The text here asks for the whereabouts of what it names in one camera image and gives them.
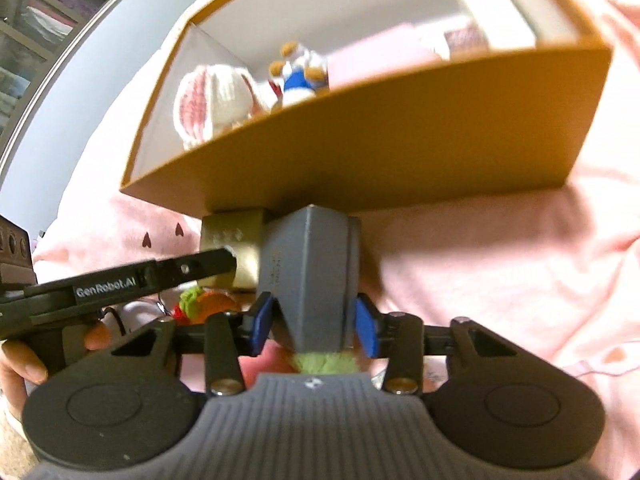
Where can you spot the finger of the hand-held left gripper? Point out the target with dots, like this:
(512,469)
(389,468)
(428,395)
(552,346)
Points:
(200,266)

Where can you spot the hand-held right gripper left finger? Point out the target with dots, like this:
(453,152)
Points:
(262,325)

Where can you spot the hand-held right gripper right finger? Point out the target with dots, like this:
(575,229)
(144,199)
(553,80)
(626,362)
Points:
(367,327)

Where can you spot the orange crochet ball charm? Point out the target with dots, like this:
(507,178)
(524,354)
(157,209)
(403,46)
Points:
(215,306)

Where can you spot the gold gift box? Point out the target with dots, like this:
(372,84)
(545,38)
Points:
(230,227)

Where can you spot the grey gift box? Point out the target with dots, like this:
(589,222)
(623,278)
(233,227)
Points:
(310,280)

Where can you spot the orange cardboard box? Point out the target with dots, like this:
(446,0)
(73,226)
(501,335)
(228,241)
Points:
(400,150)

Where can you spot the pink fabric pouch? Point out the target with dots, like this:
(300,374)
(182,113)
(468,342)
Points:
(380,55)

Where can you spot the person's left hand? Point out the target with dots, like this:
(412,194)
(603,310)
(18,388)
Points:
(20,367)

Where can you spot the green fluffy pom-pom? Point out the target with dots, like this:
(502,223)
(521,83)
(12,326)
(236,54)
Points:
(325,362)

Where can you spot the white pink crochet bunny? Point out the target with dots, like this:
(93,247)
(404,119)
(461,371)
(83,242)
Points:
(220,100)

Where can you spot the duck plush toy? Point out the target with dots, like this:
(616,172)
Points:
(297,80)

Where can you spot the glass door wardrobe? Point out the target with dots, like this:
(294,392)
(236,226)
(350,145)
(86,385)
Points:
(30,35)

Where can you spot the cream rectangular box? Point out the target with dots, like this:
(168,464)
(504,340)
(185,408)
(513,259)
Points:
(495,5)

